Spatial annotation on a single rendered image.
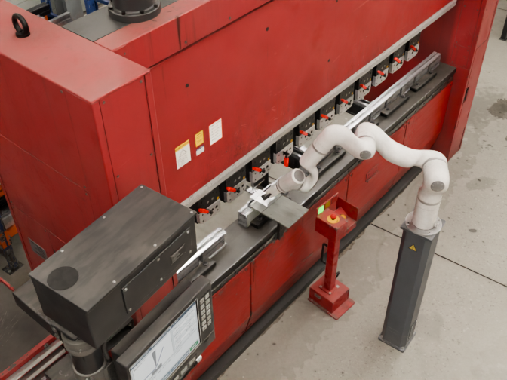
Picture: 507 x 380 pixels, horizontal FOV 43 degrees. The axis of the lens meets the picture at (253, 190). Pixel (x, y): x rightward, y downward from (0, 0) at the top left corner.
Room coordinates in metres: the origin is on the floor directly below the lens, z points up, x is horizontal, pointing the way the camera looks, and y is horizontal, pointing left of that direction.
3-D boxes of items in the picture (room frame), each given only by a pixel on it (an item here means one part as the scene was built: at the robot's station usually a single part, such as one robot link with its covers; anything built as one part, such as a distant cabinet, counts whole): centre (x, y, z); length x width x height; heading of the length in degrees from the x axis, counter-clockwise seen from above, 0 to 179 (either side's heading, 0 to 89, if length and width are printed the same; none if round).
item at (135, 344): (1.39, 0.33, 1.42); 0.45 x 0.12 x 0.36; 145
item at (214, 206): (2.33, 0.25, 1.26); 0.15 x 0.09 x 0.17; 140
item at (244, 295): (3.12, -0.48, 0.42); 3.00 x 0.21 x 0.83; 140
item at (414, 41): (3.85, -1.04, 1.26); 0.15 x 0.09 x 0.17; 140
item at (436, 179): (2.39, -0.89, 1.30); 0.19 x 0.12 x 0.24; 172
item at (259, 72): (3.15, -0.45, 1.74); 3.00 x 0.08 x 0.80; 140
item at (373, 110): (3.62, -0.84, 0.92); 1.67 x 0.06 x 0.10; 140
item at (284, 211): (2.56, -0.14, 1.00); 0.26 x 0.18 x 0.01; 50
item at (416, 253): (2.42, -0.89, 0.50); 0.18 x 0.18 x 1.00; 53
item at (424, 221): (2.42, -0.89, 1.09); 0.19 x 0.19 x 0.18
